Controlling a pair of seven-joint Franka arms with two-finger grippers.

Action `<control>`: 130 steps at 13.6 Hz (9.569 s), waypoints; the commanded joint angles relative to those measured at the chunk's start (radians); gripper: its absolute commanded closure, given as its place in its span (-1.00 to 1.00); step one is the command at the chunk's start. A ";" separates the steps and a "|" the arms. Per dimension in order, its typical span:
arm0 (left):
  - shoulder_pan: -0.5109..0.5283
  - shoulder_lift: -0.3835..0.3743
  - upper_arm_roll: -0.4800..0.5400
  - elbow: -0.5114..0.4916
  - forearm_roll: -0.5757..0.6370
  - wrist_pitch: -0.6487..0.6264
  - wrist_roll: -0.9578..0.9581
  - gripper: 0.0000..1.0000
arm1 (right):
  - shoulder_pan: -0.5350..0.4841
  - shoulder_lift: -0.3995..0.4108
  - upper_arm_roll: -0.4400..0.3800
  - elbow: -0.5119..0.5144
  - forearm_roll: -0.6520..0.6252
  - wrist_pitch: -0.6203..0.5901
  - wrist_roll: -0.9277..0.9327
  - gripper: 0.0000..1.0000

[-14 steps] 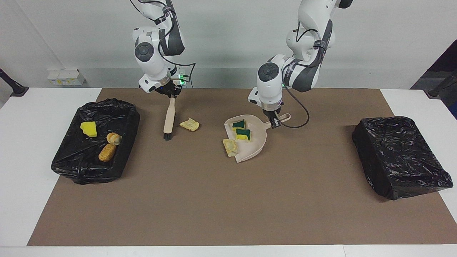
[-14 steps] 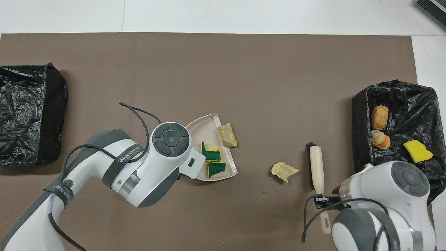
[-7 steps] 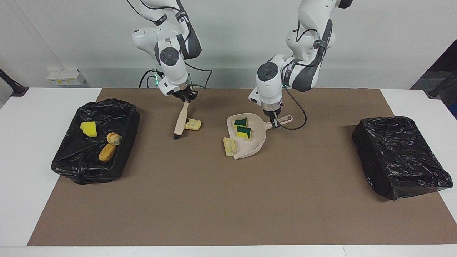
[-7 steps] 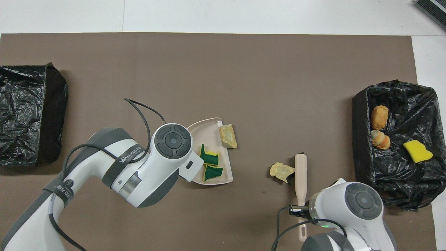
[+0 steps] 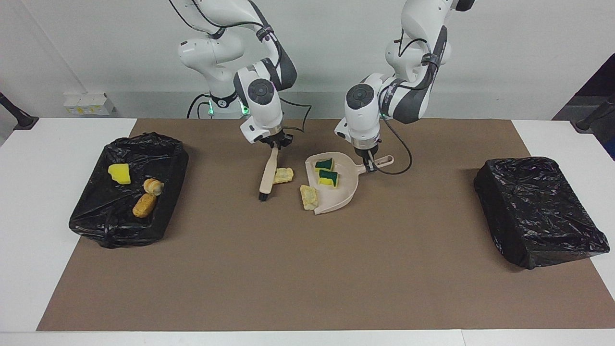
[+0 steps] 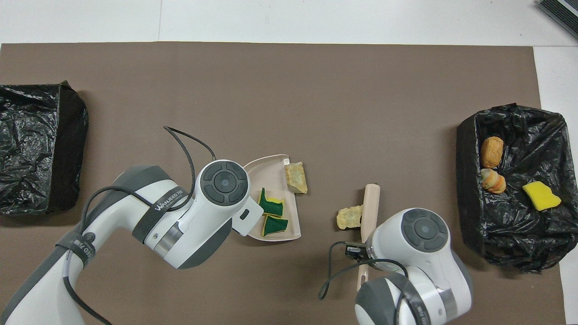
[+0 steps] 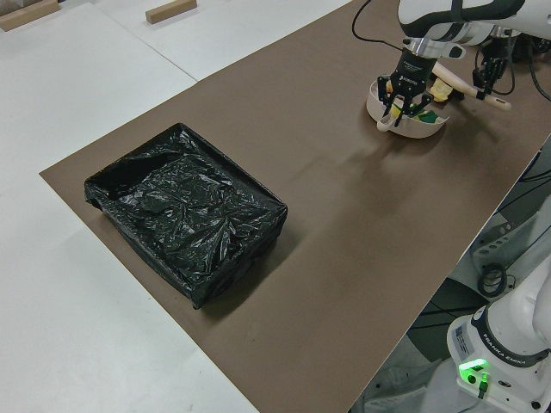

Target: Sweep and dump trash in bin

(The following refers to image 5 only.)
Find beige plastic dustpan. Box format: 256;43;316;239
305;152;394;215

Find beige hand brush black bristles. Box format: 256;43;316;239
259;147;280;201

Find orange brown sponge piece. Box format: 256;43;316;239
133;193;158;218

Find bright yellow sponge piece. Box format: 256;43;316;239
108;163;131;185

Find bin with black bag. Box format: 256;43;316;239
69;132;189;249
473;156;611;270

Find brown table mat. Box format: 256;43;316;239
36;119;615;332

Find black stand foot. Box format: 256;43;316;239
571;94;615;134
0;92;39;130

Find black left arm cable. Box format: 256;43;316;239
380;36;414;175

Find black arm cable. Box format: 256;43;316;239
168;0;313;133
380;36;414;175

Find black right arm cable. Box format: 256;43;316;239
168;0;313;133

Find black right base cable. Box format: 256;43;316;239
186;94;212;119

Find white wall socket box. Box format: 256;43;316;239
63;92;116;116

